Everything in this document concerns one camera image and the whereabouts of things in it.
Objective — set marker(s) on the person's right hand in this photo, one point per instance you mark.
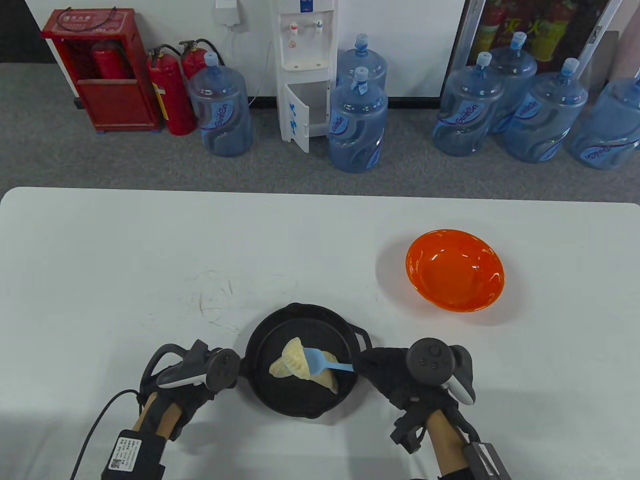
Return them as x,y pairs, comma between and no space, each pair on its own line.
387,370

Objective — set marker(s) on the person's left hand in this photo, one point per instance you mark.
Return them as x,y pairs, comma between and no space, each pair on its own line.
192,402

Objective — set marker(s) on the pale yellow dumpling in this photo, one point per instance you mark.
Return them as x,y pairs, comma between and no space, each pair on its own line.
295,350
327,382
281,369
328,359

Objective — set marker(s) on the blue dessert shovel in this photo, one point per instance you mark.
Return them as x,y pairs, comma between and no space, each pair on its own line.
312,360

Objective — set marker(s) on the black frying pan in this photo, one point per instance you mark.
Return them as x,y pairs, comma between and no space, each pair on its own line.
280,330

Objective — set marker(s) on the orange plastic bowl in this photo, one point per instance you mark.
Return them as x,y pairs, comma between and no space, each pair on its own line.
455,275

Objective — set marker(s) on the person's left forearm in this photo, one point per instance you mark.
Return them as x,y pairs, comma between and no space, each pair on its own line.
162,420

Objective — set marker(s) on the person's right forearm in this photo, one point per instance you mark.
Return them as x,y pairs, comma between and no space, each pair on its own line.
445,440

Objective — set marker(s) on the black right hand controller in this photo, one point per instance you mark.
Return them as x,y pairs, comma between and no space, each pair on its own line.
427,360

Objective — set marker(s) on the black hand controller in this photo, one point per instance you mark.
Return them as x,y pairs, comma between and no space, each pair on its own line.
427,360
220,370

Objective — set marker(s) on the black left hand controller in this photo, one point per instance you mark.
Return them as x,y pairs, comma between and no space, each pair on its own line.
220,370

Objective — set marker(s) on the black left wrist box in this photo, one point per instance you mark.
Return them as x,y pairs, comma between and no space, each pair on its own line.
132,455

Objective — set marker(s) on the black wrist box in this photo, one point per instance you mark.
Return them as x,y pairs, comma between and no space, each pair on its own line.
487,462
132,455

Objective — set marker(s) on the black right wrist box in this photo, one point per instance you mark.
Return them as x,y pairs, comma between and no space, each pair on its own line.
487,462

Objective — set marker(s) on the blue water jug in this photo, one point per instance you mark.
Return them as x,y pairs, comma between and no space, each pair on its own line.
357,130
467,110
220,115
372,62
545,120
610,130
517,65

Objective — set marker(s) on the large red fire extinguisher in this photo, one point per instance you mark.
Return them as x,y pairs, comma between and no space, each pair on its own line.
172,100

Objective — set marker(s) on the red fire extinguisher cabinet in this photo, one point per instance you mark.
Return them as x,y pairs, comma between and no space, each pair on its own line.
117,105

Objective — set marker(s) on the white water dispenser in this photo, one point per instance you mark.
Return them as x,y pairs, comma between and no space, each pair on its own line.
305,50

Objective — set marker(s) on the small red fire extinguisher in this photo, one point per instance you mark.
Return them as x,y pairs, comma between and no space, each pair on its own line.
192,62

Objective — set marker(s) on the red extinguisher inside cabinet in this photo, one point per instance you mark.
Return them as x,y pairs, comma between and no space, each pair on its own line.
110,62

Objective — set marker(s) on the white framed dark poster board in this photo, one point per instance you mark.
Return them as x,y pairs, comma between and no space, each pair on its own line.
545,30

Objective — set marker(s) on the pale pink board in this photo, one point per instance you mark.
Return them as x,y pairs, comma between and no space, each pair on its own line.
630,55

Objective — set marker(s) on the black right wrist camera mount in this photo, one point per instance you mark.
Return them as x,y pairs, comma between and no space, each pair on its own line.
407,435

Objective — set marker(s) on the white wall adapter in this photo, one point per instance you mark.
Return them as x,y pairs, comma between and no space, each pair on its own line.
227,12

